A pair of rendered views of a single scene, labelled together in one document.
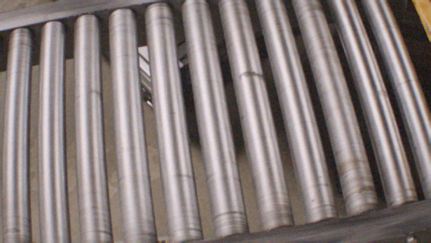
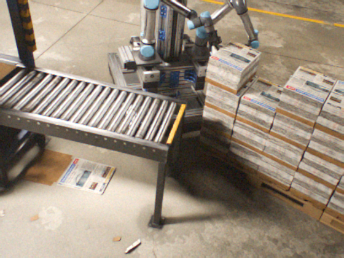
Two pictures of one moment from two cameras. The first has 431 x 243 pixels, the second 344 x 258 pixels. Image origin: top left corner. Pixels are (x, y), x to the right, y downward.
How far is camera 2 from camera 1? 1.71 m
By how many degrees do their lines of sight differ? 21
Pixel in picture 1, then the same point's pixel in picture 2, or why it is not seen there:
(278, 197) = (121, 128)
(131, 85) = (108, 102)
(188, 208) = (104, 124)
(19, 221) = (67, 115)
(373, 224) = (136, 140)
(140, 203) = (96, 120)
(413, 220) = (145, 142)
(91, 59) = (104, 95)
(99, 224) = (85, 120)
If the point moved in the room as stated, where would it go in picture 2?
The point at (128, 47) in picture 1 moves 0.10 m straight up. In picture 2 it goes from (112, 96) to (112, 85)
